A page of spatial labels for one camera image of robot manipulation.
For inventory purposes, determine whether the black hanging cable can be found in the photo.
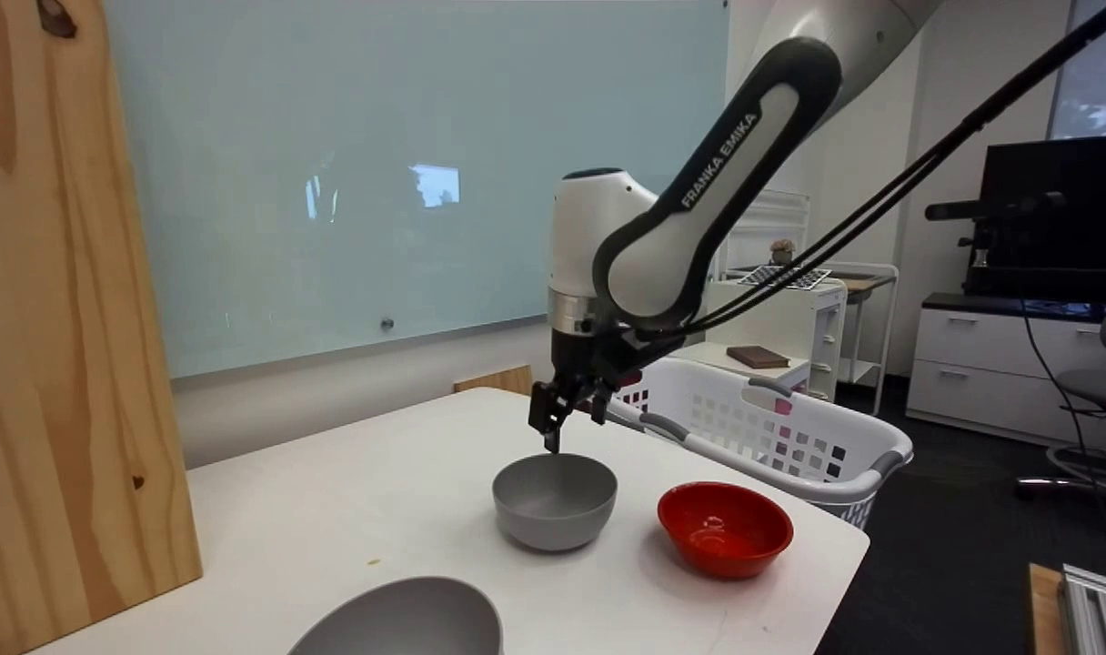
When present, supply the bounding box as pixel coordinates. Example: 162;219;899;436
1024;315;1102;459

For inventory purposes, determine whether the red bowl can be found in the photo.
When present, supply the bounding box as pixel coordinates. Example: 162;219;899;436
656;479;796;581

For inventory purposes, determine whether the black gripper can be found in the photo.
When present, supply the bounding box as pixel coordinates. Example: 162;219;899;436
523;331;644;459

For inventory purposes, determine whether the wooden board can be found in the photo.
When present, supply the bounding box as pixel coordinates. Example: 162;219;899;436
0;0;203;655

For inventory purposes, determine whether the small wooden box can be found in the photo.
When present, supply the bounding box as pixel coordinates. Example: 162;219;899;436
452;359;539;400

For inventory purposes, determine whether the wooden plank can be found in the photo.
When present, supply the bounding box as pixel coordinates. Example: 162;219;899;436
1026;559;1075;655

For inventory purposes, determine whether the black monitor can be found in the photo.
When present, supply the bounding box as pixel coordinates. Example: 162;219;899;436
966;132;1106;309

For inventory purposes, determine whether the aluminium rail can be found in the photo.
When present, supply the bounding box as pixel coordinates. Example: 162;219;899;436
1059;559;1106;655

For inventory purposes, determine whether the white slatted rack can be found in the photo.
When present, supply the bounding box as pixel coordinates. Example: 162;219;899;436
747;178;815;278

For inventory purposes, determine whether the brown book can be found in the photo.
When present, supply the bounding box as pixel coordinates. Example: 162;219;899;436
726;342;795;374

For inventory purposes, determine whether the glass whiteboard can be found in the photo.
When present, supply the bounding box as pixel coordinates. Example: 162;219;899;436
102;0;733;380

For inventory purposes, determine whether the grey bowl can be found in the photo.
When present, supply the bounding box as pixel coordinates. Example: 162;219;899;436
289;576;506;655
490;452;621;557

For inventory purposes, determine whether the white drawer cabinet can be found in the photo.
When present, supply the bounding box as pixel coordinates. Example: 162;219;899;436
906;291;1106;454

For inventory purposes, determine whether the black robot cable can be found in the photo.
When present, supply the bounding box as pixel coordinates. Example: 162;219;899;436
693;0;1106;336
693;10;1106;339

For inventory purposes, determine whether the checkerboard calibration sheet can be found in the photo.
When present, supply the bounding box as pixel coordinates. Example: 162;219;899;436
747;260;837;295

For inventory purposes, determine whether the white laundry basket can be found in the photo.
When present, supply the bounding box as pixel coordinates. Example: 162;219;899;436
604;355;918;536

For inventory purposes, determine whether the window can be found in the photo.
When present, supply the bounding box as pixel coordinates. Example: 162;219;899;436
1048;0;1106;140

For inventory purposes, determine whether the white shelf unit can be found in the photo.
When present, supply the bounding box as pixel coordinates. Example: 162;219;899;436
684;274;853;402

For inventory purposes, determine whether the black stereo camera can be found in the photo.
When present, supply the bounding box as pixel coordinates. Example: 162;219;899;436
926;191;1075;230

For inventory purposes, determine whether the white side cart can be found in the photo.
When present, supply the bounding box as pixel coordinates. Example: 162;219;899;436
821;260;904;418

